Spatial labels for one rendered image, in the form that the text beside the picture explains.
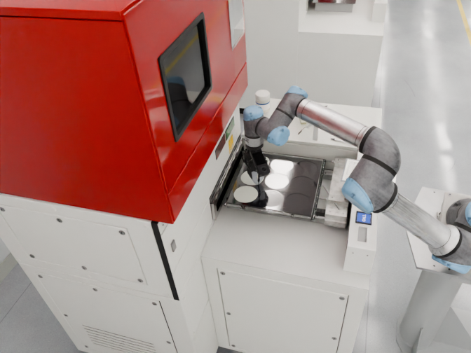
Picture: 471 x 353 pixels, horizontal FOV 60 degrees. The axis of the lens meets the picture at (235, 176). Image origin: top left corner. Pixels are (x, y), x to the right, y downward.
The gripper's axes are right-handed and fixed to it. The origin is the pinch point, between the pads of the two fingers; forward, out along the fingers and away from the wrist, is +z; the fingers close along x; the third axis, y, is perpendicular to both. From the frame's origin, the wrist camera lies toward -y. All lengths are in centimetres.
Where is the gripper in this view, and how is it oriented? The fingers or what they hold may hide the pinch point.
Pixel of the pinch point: (258, 183)
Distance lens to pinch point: 171.5
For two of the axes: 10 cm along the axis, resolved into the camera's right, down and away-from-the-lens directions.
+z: 0.7, 7.5, 6.6
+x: -9.1, 3.2, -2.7
